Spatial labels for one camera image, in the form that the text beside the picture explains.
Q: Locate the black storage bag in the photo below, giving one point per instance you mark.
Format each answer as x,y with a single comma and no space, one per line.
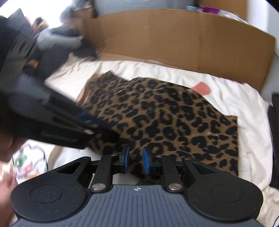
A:
273,116

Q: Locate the grey neck pillow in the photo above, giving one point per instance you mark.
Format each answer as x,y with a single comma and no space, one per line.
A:
46,40

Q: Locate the person's left hand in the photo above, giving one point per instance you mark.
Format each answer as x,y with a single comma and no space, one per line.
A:
9,145

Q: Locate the black clothes pile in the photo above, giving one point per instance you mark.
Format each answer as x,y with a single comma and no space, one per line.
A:
86,50

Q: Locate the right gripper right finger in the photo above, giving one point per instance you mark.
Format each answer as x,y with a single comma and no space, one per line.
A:
148,160

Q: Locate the white bear print blanket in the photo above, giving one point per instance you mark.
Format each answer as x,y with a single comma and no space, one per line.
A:
229,97

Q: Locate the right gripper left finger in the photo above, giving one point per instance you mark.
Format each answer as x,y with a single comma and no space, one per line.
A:
124,160

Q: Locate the brown cardboard sheet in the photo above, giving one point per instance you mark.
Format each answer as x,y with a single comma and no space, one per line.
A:
188,40

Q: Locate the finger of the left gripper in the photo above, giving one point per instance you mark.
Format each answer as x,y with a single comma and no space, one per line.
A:
89,119
103,140

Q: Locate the leopard print garment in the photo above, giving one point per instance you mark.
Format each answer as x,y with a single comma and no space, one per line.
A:
167,118

